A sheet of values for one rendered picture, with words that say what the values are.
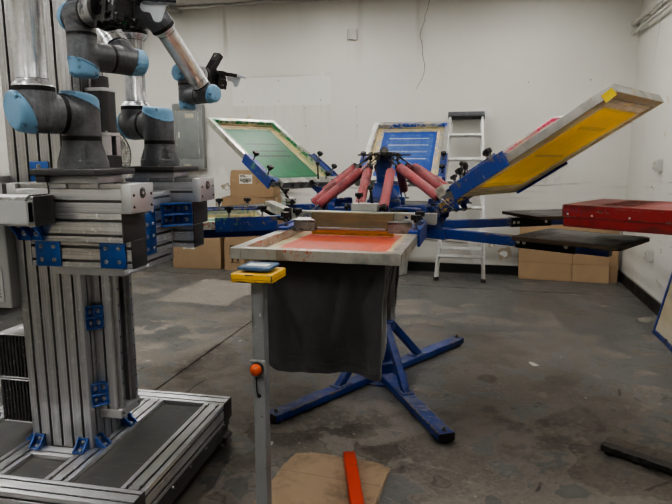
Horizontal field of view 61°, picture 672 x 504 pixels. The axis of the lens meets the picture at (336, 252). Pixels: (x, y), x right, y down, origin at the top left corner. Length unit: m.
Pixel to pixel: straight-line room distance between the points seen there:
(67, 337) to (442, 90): 5.10
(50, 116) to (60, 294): 0.69
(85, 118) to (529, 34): 5.34
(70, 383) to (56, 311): 0.27
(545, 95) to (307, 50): 2.64
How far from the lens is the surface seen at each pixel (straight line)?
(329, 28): 6.88
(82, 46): 1.69
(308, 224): 2.50
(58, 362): 2.36
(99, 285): 2.25
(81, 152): 1.93
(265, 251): 1.94
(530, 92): 6.57
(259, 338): 1.81
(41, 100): 1.88
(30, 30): 1.92
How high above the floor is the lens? 1.30
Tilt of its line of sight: 9 degrees down
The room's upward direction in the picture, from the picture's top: straight up
